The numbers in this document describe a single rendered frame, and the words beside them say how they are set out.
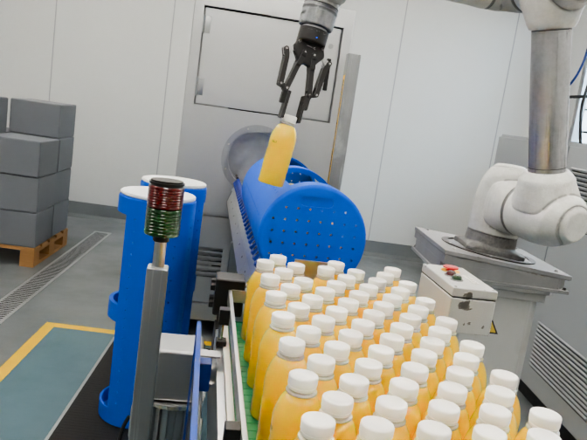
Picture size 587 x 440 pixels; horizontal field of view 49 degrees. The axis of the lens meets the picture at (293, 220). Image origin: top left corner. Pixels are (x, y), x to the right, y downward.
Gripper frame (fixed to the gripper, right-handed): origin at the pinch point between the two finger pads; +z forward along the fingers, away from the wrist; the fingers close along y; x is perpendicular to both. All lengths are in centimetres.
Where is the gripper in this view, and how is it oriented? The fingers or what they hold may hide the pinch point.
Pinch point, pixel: (292, 107)
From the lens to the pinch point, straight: 165.6
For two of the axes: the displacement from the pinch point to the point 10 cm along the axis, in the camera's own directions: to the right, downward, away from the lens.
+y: -9.1, -2.5, -3.3
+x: 3.1, 1.2, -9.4
